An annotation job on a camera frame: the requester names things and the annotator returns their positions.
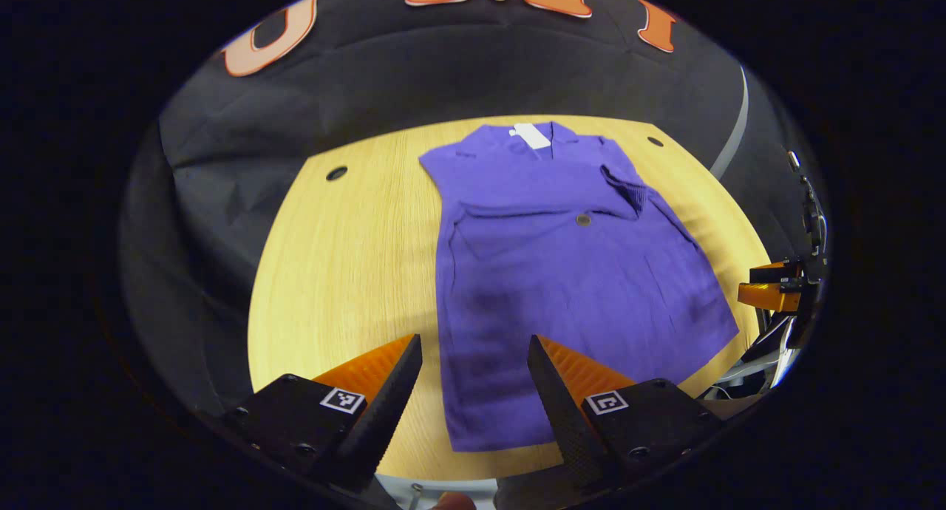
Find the white and dark equipment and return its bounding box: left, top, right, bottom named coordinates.
left=698, top=314, right=803, bottom=404

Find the white backdrop stand pole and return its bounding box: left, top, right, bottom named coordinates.
left=709, top=65, right=749, bottom=180

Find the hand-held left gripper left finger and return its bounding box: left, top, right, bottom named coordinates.
left=222, top=334, right=423, bottom=494

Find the black backdrop cloth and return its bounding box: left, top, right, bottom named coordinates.
left=159, top=0, right=749, bottom=200

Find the purple shirt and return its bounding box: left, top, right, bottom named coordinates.
left=418, top=122, right=741, bottom=453

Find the black side cloth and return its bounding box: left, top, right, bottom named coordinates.
left=118, top=122, right=256, bottom=415
left=709, top=67, right=825, bottom=259

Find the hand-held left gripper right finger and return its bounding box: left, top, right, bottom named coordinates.
left=527, top=335, right=725, bottom=489

